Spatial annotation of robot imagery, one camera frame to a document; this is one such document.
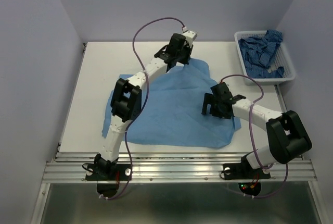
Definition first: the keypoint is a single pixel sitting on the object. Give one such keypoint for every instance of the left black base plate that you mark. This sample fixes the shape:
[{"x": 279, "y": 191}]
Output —
[{"x": 122, "y": 172}]

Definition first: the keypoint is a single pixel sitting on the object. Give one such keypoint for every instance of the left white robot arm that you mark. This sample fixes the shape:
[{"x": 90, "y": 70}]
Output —
[{"x": 126, "y": 102}]

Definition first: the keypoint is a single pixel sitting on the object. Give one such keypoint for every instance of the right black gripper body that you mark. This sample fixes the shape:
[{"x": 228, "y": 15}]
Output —
[{"x": 217, "y": 111}]

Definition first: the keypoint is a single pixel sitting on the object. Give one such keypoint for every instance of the aluminium mounting rail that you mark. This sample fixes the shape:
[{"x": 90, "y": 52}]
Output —
[{"x": 177, "y": 167}]

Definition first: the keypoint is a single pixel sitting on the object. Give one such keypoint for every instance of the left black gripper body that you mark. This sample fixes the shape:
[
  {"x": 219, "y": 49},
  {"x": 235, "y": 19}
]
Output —
[{"x": 182, "y": 56}]

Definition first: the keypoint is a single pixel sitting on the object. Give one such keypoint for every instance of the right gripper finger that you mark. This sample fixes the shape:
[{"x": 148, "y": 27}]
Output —
[
  {"x": 209, "y": 99},
  {"x": 208, "y": 108}
]

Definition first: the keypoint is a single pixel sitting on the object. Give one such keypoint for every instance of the dark blue patterned shirt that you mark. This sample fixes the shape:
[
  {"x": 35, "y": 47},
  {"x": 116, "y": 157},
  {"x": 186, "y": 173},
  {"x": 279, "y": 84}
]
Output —
[{"x": 258, "y": 53}]

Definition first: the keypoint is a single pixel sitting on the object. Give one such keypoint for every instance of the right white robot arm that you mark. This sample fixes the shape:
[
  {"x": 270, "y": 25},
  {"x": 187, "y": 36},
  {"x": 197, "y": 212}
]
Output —
[{"x": 287, "y": 136}]

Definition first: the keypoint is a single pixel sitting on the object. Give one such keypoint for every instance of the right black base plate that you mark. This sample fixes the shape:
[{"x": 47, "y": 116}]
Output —
[{"x": 240, "y": 171}]

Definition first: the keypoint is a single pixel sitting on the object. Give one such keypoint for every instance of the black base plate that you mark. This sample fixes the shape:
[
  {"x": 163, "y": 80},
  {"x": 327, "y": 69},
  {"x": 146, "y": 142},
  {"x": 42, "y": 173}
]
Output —
[
  {"x": 240, "y": 171},
  {"x": 122, "y": 172}
]

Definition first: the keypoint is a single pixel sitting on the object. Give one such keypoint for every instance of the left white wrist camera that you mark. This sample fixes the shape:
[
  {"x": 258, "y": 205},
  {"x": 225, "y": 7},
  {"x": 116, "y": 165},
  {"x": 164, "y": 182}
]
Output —
[{"x": 189, "y": 35}]

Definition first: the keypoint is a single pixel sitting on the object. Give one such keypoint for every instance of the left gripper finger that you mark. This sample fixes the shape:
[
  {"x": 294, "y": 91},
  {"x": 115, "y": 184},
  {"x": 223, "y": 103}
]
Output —
[
  {"x": 188, "y": 58},
  {"x": 170, "y": 65}
]

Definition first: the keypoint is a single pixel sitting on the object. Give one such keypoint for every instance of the light blue long sleeve shirt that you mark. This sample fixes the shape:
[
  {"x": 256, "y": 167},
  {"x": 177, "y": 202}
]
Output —
[{"x": 173, "y": 115}]

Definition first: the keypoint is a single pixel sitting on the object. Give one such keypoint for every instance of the white plastic basket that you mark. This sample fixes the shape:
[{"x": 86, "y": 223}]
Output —
[{"x": 282, "y": 59}]

